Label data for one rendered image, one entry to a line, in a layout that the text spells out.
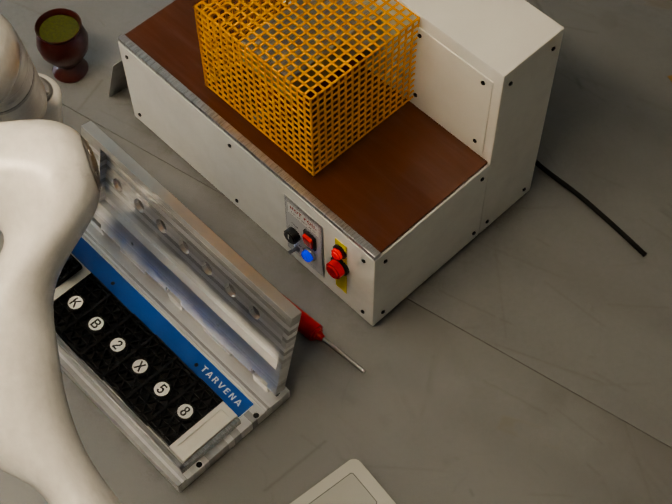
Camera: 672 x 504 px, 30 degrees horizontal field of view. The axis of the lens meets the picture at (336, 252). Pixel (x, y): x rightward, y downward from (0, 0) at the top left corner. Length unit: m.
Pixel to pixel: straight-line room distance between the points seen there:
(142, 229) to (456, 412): 0.52
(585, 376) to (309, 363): 0.40
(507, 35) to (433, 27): 0.10
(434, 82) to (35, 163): 0.74
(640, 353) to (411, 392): 0.34
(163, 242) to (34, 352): 0.65
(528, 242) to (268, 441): 0.51
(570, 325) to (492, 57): 0.45
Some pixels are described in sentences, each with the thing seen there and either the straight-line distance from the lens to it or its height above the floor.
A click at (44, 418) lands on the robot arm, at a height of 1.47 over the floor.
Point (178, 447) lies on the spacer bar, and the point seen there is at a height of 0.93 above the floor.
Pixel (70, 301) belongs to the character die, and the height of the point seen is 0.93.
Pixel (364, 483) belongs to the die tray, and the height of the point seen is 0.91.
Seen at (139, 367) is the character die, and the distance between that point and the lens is 1.81.
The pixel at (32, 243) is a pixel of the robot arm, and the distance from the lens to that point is 1.18.
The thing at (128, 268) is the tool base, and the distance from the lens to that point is 1.91.
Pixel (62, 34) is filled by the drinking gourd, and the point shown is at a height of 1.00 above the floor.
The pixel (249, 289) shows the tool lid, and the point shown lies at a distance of 1.68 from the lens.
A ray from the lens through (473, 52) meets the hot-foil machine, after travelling 1.66.
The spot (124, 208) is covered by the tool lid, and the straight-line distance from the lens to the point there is 1.86.
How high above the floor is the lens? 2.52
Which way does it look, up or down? 58 degrees down
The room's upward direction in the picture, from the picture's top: 1 degrees counter-clockwise
